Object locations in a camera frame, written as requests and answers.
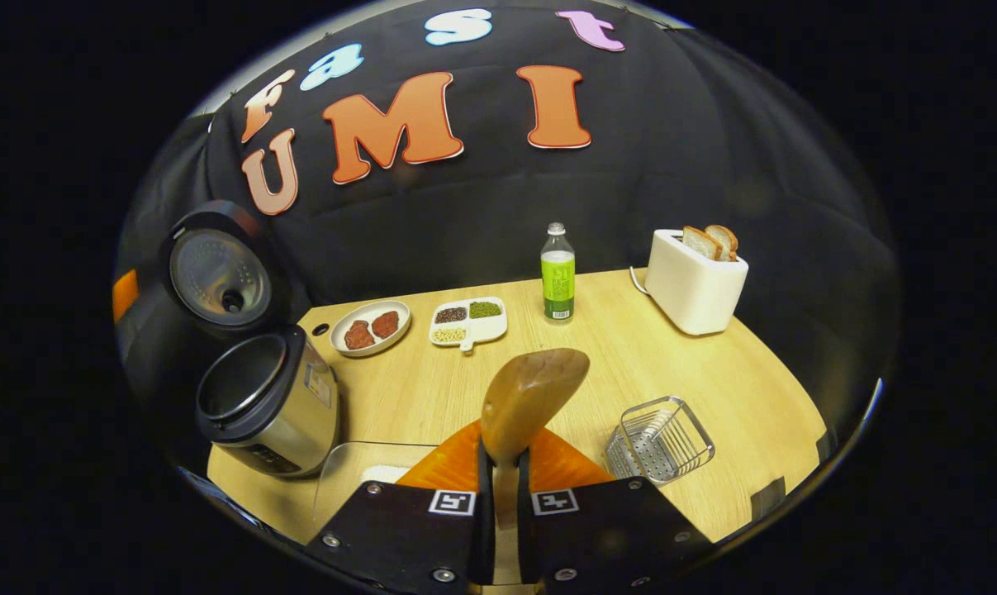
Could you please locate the white toaster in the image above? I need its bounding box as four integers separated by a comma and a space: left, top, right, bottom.
643, 229, 749, 336

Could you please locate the round white plate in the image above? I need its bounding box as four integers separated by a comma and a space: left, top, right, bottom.
330, 299, 411, 358

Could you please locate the black and steel rice cooker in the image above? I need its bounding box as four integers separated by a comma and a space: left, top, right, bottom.
158, 200, 342, 480

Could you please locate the wooden spoon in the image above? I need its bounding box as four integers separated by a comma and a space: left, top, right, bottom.
480, 348, 591, 530

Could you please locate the metal wire chopstick holder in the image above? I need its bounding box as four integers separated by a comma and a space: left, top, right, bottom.
605, 396, 715, 486

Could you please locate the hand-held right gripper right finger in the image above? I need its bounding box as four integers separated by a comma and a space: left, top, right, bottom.
516, 426, 714, 592

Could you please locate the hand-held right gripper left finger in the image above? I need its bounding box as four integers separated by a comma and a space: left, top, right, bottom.
306, 420, 496, 592

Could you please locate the clear plastic container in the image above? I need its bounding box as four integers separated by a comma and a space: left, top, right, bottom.
312, 440, 441, 542

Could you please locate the bread slice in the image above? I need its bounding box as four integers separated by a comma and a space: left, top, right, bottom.
682, 226, 724, 262
705, 224, 739, 262

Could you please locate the green drink bottle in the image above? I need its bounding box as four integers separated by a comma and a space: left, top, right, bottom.
540, 221, 576, 323

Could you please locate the white divided bean dish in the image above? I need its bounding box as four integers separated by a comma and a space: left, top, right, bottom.
429, 296, 509, 354

